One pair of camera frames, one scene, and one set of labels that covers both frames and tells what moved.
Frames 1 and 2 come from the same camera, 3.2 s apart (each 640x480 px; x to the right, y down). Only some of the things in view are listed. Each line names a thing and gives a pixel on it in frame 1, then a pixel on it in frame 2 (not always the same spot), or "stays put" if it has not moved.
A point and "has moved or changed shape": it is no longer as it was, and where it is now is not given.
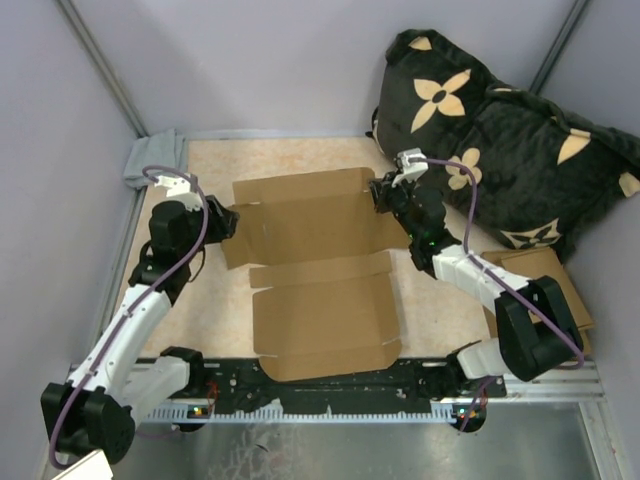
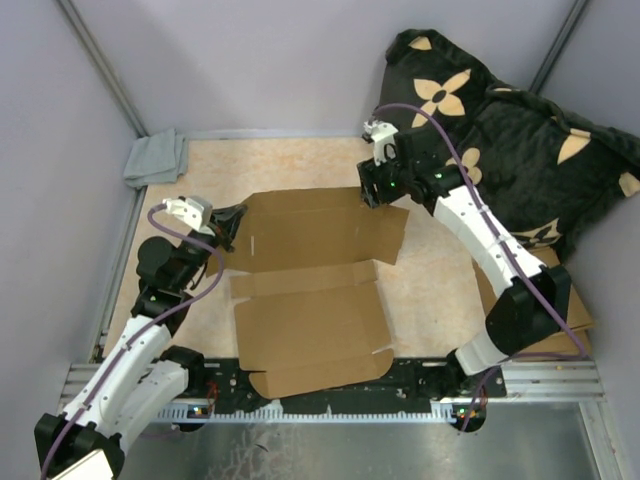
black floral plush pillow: (541, 174) stays put
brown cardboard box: (318, 248) has moved or changed shape
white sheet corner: (94, 467) stays put
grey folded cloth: (168, 148) stays put
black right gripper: (381, 189) to (373, 190)
